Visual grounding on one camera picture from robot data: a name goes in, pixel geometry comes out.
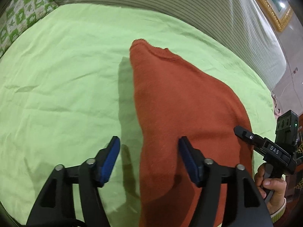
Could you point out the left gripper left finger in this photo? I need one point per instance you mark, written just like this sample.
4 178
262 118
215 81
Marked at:
54 205

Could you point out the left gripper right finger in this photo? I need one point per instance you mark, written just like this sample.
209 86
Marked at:
244 205

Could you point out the rust orange knit sweater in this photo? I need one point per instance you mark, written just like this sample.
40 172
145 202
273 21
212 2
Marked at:
173 98

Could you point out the person's right hand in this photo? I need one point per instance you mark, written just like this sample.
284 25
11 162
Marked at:
277 185

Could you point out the dark wooden cabinet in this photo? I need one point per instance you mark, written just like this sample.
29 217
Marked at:
294 182

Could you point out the pink floral blanket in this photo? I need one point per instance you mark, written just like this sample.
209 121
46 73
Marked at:
277 111

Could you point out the light green bed sheet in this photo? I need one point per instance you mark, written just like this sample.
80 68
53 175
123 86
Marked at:
67 88

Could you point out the gold framed landscape painting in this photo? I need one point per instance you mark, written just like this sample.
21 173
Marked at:
279 12

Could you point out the white striped bolster pillow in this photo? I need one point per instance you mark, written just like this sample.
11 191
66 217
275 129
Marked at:
239 25

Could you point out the green white patterned pillow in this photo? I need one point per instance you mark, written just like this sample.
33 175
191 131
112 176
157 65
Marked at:
20 15

